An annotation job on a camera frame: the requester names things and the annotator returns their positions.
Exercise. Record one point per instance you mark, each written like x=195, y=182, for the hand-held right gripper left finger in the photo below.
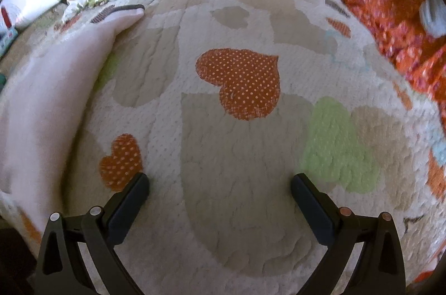
x=127, y=208

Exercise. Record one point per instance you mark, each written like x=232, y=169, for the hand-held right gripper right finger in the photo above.
x=312, y=208

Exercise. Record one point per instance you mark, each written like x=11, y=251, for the pale pink garment dark trim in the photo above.
x=52, y=100

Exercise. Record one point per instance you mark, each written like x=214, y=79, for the heart print quilt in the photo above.
x=244, y=159

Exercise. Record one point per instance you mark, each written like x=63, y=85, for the white cloth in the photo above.
x=433, y=9

